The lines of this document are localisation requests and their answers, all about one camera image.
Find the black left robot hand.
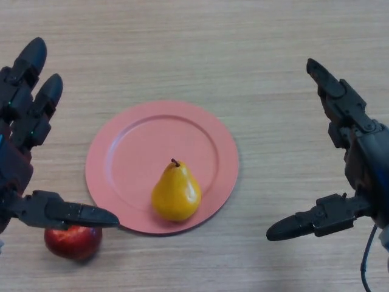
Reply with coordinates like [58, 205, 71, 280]
[0, 36, 120, 235]

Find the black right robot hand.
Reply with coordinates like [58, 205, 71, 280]
[266, 58, 389, 242]

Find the yellow pear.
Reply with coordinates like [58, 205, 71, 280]
[151, 158, 202, 223]

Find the pink round plate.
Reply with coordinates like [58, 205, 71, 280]
[85, 100, 240, 236]

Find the red apple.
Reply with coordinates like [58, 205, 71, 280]
[44, 224, 103, 261]

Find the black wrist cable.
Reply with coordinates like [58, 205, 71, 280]
[360, 224, 379, 292]

